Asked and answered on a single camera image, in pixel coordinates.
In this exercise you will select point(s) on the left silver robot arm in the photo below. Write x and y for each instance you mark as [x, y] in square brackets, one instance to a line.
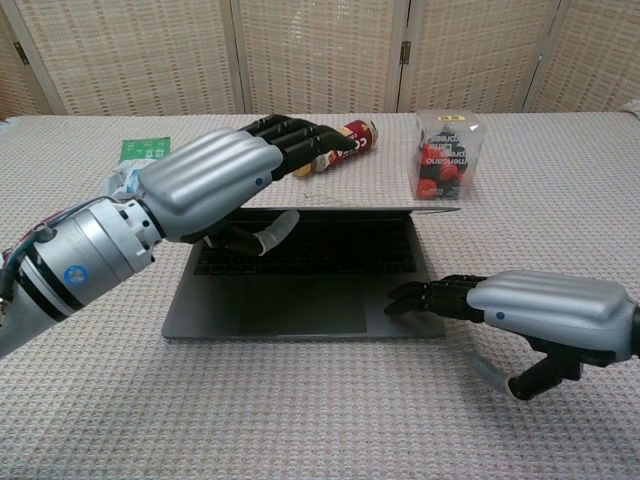
[80, 265]

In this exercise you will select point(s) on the woven folding screen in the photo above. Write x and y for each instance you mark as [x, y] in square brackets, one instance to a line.
[320, 55]

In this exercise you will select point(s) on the red snack tube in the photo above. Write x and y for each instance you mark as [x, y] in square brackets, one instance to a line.
[357, 137]

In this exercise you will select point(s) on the clear bag dark snacks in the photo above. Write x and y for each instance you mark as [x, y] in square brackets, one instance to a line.
[447, 155]

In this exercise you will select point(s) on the green paper packet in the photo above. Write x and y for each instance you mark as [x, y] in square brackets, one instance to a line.
[145, 148]

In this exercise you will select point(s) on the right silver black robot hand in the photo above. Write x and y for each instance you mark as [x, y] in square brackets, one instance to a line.
[545, 305]

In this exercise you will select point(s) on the beige woven tablecloth with fringe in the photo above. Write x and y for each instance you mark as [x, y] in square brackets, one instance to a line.
[300, 410]

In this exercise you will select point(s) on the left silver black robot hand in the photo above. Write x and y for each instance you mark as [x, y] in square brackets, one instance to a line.
[200, 180]

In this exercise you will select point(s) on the silver laptop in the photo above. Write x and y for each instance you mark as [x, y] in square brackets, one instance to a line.
[300, 310]

